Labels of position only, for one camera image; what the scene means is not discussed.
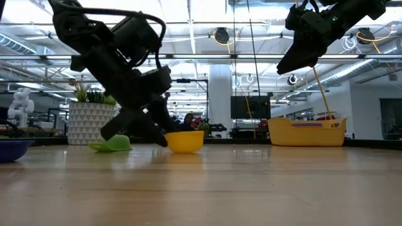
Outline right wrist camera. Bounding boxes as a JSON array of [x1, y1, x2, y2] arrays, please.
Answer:
[[285, 2, 315, 32]]

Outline person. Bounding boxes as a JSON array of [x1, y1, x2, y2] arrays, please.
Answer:
[[179, 112, 196, 132]]

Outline yellow plastic basket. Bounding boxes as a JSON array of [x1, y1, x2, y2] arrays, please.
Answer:
[[267, 117, 347, 148]]

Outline green succulent plant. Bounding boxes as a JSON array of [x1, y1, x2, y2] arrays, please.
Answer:
[[68, 78, 117, 106]]

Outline black hanging cable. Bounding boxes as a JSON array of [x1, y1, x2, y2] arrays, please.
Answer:
[[246, 0, 262, 139]]

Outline dark purple measuring cup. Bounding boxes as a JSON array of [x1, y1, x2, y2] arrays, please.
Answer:
[[0, 139, 36, 163]]

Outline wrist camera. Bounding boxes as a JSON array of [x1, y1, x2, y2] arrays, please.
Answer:
[[111, 14, 161, 65], [285, 2, 315, 32]]

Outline black ceiling cable reel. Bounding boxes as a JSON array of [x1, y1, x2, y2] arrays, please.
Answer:
[[212, 26, 232, 45], [356, 26, 395, 45]]

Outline black metal frame stand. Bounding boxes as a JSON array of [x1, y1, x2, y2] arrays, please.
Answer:
[[171, 78, 210, 126]]

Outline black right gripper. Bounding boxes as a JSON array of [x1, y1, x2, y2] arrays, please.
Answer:
[[276, 9, 347, 75]]

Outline green measuring cup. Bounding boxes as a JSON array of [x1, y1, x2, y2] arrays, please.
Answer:
[[87, 134, 133, 153]]

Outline black wall monitor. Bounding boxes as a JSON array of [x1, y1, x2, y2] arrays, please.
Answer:
[[231, 95, 271, 120]]

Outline black aluminium table frame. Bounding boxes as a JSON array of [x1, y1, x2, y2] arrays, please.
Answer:
[[30, 135, 402, 149]]

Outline white triangle-patterned plant pot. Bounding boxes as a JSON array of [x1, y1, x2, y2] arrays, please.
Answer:
[[67, 102, 116, 146]]

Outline white robot figure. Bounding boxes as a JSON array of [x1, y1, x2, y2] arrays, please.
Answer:
[[6, 87, 35, 128]]

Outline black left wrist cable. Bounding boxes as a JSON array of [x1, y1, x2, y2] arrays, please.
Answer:
[[50, 5, 168, 68]]

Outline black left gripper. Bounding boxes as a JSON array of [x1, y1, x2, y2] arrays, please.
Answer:
[[70, 40, 173, 148]]

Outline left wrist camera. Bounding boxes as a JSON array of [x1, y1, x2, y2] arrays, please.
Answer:
[[111, 14, 161, 65]]

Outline yellow measuring cup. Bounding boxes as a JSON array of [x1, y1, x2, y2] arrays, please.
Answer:
[[165, 130, 205, 154]]

